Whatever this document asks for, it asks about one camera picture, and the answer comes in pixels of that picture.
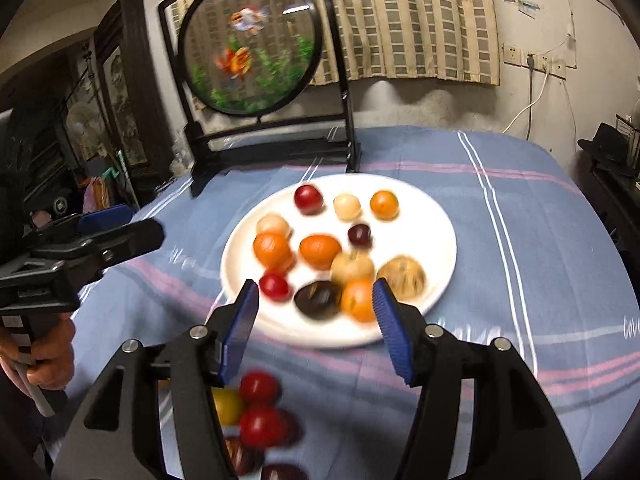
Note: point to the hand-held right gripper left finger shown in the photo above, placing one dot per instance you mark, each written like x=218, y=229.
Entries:
x=241, y=330

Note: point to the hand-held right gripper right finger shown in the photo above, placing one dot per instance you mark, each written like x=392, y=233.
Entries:
x=393, y=332

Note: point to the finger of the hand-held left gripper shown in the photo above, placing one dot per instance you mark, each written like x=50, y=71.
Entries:
x=105, y=219
x=137, y=240

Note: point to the yellow green mandarin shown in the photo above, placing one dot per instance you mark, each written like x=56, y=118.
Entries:
x=227, y=405

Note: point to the dark purple plum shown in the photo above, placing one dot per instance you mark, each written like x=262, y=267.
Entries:
x=318, y=300
x=282, y=472

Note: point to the dark red plum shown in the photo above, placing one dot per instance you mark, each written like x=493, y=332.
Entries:
x=360, y=236

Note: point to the white plate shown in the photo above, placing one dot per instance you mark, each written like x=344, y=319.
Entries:
x=425, y=230

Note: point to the pale yellow plum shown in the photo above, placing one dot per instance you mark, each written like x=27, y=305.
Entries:
x=273, y=224
x=346, y=206

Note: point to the dark brown mangosteen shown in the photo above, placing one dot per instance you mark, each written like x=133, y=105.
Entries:
x=245, y=455

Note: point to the person's left hand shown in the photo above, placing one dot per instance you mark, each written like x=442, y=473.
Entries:
x=55, y=355

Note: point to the colourful plastic bag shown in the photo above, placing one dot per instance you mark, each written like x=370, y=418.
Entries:
x=95, y=192

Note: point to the green hook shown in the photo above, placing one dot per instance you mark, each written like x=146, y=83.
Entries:
x=111, y=172

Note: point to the clear plastic bag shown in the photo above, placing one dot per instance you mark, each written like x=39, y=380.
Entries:
x=179, y=160

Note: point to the dark wooden cabinet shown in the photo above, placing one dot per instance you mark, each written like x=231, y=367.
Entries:
x=45, y=150

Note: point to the white electric fan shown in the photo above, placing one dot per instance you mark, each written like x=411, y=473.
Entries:
x=80, y=127

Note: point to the blue striped tablecloth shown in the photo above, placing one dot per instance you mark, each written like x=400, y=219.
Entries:
x=500, y=260

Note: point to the dark wooden framed panel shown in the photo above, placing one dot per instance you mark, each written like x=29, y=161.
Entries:
x=132, y=35

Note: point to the goldfish screen black stand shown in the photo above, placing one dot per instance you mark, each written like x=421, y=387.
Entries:
x=250, y=45

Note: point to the black television stand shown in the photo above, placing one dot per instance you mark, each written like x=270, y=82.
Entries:
x=610, y=200

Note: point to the black hat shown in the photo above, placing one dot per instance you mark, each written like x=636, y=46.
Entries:
x=607, y=142

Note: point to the beige striped curtain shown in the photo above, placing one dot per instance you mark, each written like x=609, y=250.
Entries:
x=410, y=20

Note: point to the white double wall socket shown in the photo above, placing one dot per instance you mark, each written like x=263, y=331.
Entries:
x=547, y=65

